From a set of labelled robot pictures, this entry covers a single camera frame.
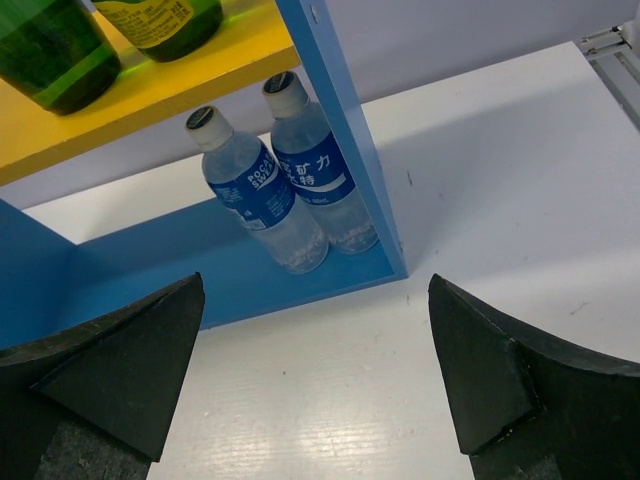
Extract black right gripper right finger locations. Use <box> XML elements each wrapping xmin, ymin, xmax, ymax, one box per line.
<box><xmin>428</xmin><ymin>275</ymin><xmax>639</xmax><ymax>479</ymax></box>

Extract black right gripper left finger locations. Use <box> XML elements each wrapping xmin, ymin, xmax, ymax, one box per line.
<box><xmin>1</xmin><ymin>273</ymin><xmax>205</xmax><ymax>479</ymax></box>

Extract green glass Perrier bottle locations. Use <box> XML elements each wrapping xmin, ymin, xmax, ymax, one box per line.
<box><xmin>1</xmin><ymin>0</ymin><xmax>121</xmax><ymax>116</ymax></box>

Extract blue and yellow wooden shelf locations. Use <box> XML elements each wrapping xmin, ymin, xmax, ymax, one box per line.
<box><xmin>1</xmin><ymin>1</ymin><xmax>407</xmax><ymax>347</ymax></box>

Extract clear Pocari Sweat bottle left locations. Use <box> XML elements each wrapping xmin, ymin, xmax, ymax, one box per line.
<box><xmin>185</xmin><ymin>105</ymin><xmax>329</xmax><ymax>274</ymax></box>

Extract clear pocari sweat bottle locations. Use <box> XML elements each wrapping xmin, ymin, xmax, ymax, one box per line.
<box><xmin>262</xmin><ymin>71</ymin><xmax>378</xmax><ymax>254</ymax></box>
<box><xmin>185</xmin><ymin>105</ymin><xmax>329</xmax><ymax>274</ymax></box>

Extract clear Pocari Sweat bottle right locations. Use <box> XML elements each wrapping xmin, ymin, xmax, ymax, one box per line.
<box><xmin>262</xmin><ymin>71</ymin><xmax>378</xmax><ymax>254</ymax></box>

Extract green glass bottle yellow label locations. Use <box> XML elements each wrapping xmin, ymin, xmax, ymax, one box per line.
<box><xmin>92</xmin><ymin>0</ymin><xmax>224</xmax><ymax>63</ymax></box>

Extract aluminium mounting rail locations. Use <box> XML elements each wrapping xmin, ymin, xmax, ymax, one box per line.
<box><xmin>577</xmin><ymin>21</ymin><xmax>639</xmax><ymax>129</ymax></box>

